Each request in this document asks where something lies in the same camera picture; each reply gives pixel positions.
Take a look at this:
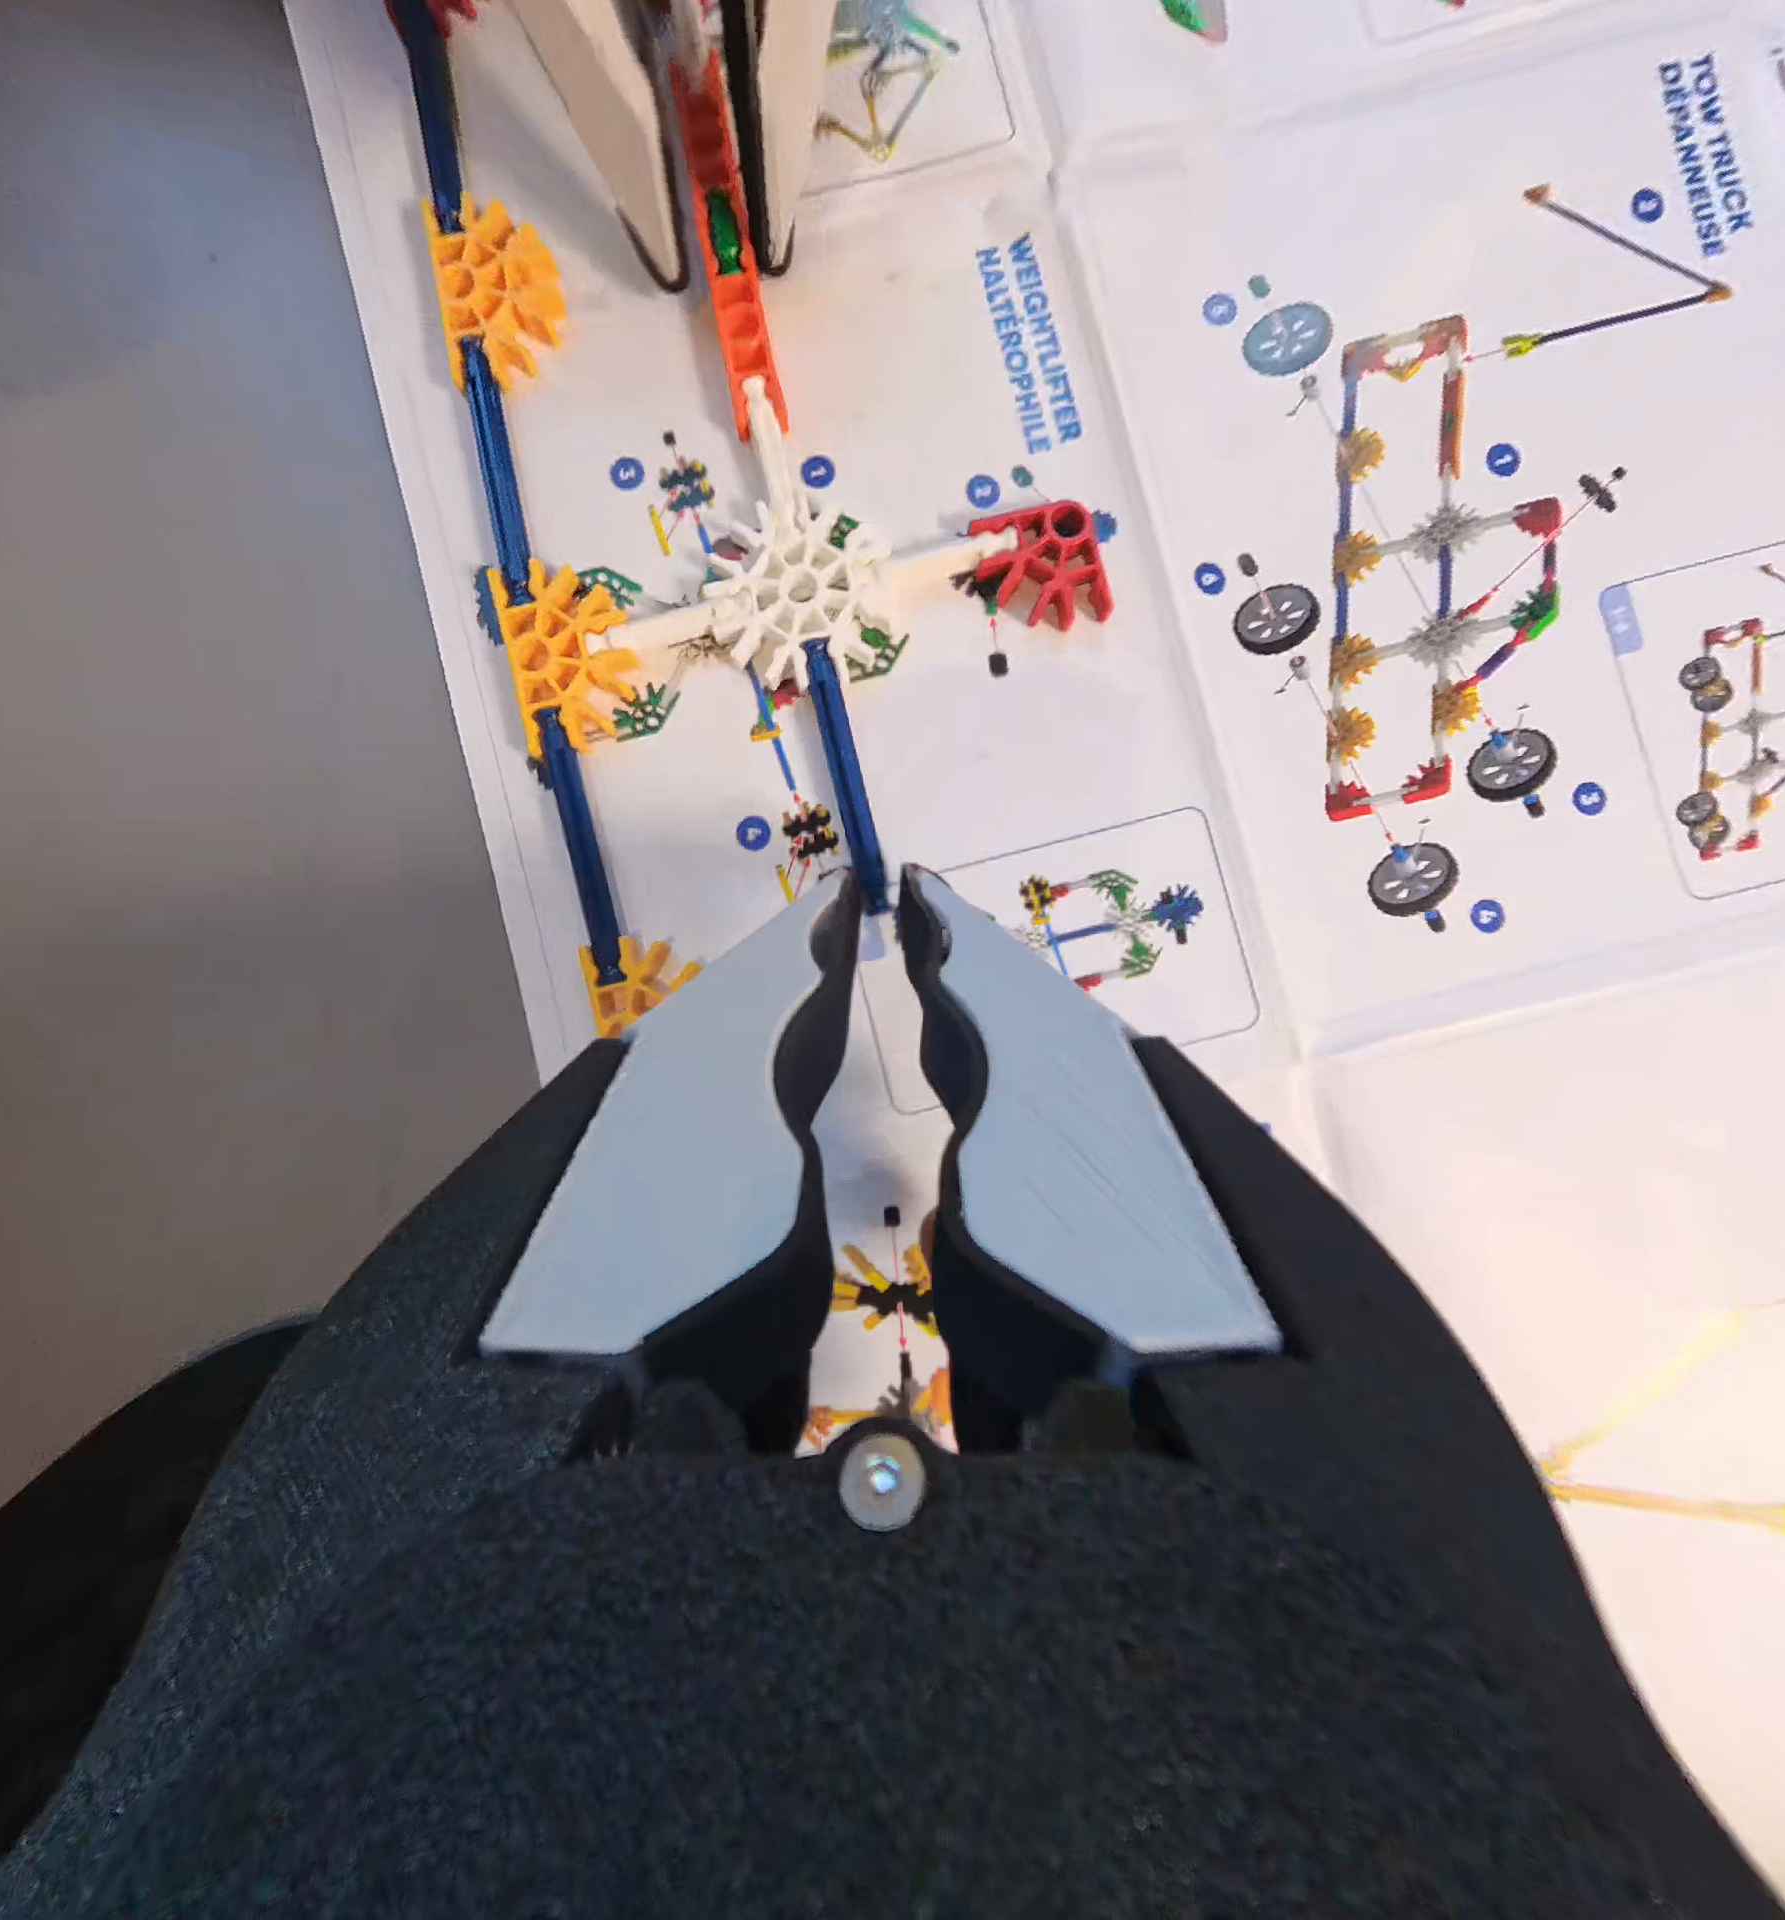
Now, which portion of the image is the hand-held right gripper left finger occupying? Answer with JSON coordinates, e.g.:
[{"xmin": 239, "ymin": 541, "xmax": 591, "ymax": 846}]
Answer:
[{"xmin": 475, "ymin": 871, "xmax": 866, "ymax": 1451}]

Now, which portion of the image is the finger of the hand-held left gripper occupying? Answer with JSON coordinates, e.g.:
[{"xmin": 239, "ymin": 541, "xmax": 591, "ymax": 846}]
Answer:
[
  {"xmin": 507, "ymin": 0, "xmax": 697, "ymax": 295},
  {"xmin": 719, "ymin": 0, "xmax": 836, "ymax": 283}
]

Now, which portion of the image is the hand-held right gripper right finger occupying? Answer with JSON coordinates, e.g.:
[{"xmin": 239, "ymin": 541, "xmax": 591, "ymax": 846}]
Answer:
[{"xmin": 897, "ymin": 864, "xmax": 1285, "ymax": 1451}]

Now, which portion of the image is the blue toy rod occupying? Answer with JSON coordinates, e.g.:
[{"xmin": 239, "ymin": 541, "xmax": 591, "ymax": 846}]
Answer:
[
  {"xmin": 388, "ymin": 0, "xmax": 470, "ymax": 220},
  {"xmin": 461, "ymin": 337, "xmax": 540, "ymax": 594},
  {"xmin": 803, "ymin": 643, "xmax": 895, "ymax": 918},
  {"xmin": 535, "ymin": 721, "xmax": 630, "ymax": 962}
]

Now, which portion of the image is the orange toy bar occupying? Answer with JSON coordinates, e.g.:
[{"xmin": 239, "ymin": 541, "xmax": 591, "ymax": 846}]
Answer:
[{"xmin": 670, "ymin": 44, "xmax": 793, "ymax": 444}]

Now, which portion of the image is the yellow toy connector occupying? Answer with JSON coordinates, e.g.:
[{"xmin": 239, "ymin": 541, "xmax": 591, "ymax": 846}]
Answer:
[
  {"xmin": 581, "ymin": 933, "xmax": 703, "ymax": 1040},
  {"xmin": 418, "ymin": 195, "xmax": 571, "ymax": 397},
  {"xmin": 478, "ymin": 559, "xmax": 651, "ymax": 760}
]

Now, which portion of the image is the white snowflake connector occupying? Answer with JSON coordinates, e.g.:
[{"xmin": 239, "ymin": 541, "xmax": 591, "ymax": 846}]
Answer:
[{"xmin": 701, "ymin": 502, "xmax": 895, "ymax": 692}]

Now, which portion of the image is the white instruction sheet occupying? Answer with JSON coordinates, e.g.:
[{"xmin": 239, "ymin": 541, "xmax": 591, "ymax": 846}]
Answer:
[{"xmin": 281, "ymin": 0, "xmax": 1785, "ymax": 1920}]

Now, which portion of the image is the dark rounded object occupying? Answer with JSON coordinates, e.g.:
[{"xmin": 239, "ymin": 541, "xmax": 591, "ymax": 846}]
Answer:
[{"xmin": 0, "ymin": 1317, "xmax": 321, "ymax": 1920}]

